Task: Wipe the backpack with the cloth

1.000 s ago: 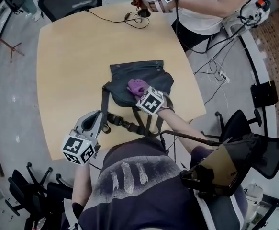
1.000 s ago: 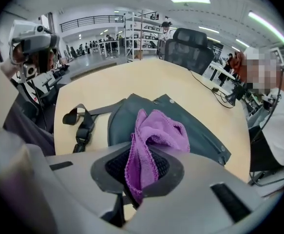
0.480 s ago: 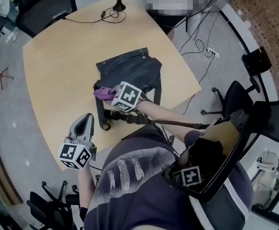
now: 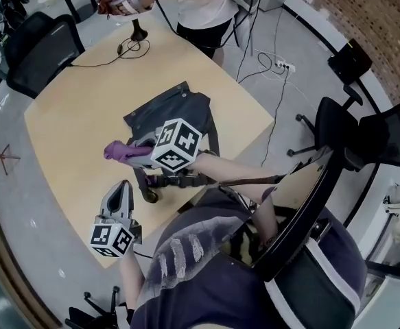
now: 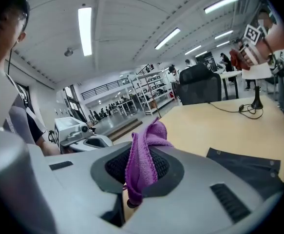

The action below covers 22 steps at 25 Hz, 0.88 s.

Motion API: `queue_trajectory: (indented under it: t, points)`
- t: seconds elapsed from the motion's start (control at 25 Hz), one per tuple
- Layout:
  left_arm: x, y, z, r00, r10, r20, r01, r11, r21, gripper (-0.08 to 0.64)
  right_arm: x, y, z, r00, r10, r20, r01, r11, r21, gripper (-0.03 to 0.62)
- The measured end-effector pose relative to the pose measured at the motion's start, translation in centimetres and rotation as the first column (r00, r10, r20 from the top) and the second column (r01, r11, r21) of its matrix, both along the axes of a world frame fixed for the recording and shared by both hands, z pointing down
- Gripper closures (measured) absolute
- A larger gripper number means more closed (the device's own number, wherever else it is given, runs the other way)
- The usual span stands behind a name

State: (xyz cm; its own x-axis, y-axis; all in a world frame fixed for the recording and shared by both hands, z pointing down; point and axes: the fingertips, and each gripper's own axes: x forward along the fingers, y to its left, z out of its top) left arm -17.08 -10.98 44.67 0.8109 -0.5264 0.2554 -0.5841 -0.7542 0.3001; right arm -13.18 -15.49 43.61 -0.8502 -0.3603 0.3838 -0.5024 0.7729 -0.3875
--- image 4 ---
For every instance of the black office chair with armrests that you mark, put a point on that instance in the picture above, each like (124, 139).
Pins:
(350, 129)

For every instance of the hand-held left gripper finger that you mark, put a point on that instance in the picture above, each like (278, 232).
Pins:
(129, 201)
(108, 199)

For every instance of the red metal stand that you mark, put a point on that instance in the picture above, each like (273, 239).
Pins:
(5, 156)

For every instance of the person's dark printed shirt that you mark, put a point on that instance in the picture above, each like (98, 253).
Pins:
(199, 286)

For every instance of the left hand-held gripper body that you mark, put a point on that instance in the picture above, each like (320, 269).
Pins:
(112, 238)

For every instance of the dark grey backpack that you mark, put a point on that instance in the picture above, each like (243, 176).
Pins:
(182, 108)

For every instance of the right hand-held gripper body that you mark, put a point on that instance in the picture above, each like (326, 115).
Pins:
(175, 144)

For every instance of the black mesh office chair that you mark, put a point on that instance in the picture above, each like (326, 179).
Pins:
(42, 53)

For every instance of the black box device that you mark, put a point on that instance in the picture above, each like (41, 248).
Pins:
(350, 62)

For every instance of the purple cloth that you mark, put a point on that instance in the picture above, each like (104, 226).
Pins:
(117, 151)

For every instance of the white power strip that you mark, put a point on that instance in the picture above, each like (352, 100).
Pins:
(284, 66)

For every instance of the person's left forearm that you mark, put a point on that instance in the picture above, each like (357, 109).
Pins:
(132, 279)

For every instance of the black chair wheel base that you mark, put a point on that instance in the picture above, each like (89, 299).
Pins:
(96, 308)

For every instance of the person's right forearm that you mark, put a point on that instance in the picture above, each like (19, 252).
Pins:
(234, 171)

